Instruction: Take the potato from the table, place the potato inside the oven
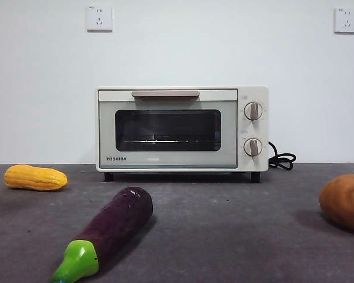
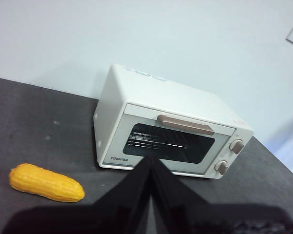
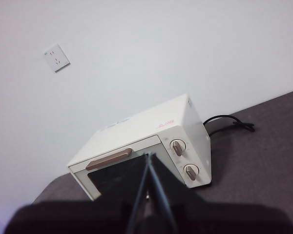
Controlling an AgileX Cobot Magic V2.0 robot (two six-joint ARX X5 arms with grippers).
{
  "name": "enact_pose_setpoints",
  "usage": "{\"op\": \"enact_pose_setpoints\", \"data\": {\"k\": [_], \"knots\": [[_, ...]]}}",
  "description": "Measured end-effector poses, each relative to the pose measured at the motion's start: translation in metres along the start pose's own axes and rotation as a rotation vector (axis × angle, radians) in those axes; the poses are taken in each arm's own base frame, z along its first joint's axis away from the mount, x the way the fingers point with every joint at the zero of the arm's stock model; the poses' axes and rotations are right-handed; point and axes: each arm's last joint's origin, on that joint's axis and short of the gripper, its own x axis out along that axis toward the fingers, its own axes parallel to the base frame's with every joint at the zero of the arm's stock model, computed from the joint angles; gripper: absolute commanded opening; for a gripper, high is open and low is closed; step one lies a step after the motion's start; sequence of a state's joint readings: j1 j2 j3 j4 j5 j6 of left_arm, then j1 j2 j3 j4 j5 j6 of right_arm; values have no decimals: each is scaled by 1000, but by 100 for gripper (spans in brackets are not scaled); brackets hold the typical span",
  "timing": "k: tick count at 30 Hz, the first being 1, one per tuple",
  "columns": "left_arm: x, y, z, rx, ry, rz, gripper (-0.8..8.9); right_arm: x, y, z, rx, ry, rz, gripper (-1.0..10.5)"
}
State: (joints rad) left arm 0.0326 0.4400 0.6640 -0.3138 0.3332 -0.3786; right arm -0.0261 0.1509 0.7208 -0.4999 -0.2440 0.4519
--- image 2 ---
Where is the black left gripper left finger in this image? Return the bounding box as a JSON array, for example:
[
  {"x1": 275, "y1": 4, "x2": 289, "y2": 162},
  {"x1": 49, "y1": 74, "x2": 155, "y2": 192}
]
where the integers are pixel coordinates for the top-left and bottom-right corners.
[{"x1": 2, "y1": 157, "x2": 152, "y2": 234}]

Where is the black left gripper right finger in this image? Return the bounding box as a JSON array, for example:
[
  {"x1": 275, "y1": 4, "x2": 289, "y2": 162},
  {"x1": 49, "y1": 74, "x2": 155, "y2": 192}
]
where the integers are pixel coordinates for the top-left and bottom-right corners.
[{"x1": 151, "y1": 157, "x2": 293, "y2": 234}]

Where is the beige oven knob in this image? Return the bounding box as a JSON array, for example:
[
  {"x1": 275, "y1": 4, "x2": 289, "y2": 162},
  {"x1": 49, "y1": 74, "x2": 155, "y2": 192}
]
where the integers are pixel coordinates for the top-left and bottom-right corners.
[
  {"x1": 229, "y1": 138, "x2": 244, "y2": 155},
  {"x1": 214, "y1": 159, "x2": 229, "y2": 175}
]

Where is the white toaster oven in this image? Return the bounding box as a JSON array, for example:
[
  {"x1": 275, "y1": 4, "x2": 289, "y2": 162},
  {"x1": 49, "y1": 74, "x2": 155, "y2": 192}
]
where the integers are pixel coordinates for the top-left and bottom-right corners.
[{"x1": 92, "y1": 63, "x2": 255, "y2": 180}]

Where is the yellow corn cob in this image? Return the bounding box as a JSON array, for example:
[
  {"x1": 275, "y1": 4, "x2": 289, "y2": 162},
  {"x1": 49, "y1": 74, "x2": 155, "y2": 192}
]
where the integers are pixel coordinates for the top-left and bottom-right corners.
[{"x1": 9, "y1": 163, "x2": 85, "y2": 203}]

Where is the wire oven rack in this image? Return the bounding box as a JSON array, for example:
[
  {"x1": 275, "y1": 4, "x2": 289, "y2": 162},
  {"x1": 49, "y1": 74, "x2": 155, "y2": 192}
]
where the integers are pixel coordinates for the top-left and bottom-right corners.
[{"x1": 129, "y1": 131, "x2": 201, "y2": 150}]

